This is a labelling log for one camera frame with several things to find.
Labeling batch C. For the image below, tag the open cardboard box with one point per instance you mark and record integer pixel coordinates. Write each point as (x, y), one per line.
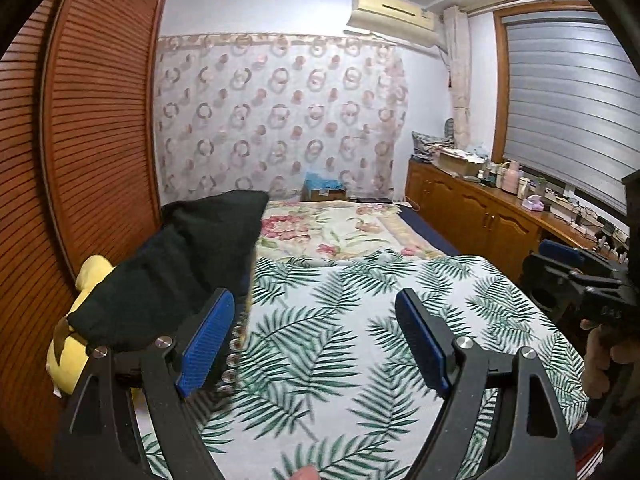
(460, 162)

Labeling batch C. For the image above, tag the small grey fan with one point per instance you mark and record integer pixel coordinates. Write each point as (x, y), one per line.
(449, 130)

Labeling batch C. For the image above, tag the leaf-print bedspread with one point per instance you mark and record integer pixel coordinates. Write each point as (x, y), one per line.
(325, 340)

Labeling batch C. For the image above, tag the wooden sideboard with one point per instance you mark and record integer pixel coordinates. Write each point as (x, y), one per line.
(475, 210)

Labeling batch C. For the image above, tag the group of cosmetic bottles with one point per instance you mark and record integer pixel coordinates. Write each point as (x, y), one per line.
(489, 175)

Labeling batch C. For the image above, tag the wooden window frame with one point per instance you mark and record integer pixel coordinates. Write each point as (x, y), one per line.
(500, 85)

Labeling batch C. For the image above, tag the navy printed garment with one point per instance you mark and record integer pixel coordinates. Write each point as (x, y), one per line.
(582, 440)

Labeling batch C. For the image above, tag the small white bottle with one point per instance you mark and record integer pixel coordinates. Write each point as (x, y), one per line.
(524, 188)

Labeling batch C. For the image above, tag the floral blanket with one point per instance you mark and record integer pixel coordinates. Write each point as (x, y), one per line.
(320, 230)

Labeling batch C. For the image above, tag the tied beige window curtain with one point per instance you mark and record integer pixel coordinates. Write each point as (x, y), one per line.
(459, 80)

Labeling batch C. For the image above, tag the purple tissue box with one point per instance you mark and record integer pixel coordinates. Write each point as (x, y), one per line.
(533, 204)

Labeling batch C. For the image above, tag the cream air conditioner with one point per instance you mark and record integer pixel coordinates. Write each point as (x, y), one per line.
(395, 15)

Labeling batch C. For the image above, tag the person's right hand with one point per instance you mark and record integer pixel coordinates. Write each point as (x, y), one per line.
(597, 370)

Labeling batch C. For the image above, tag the person's left hand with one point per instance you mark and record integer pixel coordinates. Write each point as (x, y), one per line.
(305, 474)

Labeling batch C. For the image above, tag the black printed t-shirt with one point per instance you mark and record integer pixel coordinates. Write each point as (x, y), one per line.
(190, 240)

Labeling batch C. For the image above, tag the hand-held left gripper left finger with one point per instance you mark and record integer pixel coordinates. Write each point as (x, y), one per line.
(207, 345)

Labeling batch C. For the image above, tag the pink bottle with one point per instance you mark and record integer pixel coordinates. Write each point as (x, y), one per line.
(511, 177)

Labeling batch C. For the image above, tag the yellow plush toy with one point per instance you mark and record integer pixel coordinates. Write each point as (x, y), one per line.
(70, 355)

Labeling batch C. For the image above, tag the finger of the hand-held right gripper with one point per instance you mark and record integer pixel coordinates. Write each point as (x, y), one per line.
(575, 282)
(560, 251)

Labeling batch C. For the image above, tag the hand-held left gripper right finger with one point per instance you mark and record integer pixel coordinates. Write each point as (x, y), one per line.
(420, 345)

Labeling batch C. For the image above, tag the grey window blind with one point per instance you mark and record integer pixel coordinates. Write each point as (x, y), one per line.
(570, 110)

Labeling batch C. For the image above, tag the navy bed sheet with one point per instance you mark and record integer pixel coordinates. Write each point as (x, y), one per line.
(425, 232)

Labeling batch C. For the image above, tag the circle-patterned sheer curtain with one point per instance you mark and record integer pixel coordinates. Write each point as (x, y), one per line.
(280, 120)

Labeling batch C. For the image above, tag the folded floral quilt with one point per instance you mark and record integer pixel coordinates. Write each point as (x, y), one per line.
(430, 145)

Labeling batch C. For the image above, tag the wooden louvered wardrobe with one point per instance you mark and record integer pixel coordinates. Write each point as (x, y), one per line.
(100, 135)

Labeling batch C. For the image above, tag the blue cloth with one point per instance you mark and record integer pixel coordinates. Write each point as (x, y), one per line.
(322, 180)

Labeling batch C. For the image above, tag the assorted desk clutter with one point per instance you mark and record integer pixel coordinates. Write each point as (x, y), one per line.
(585, 215)

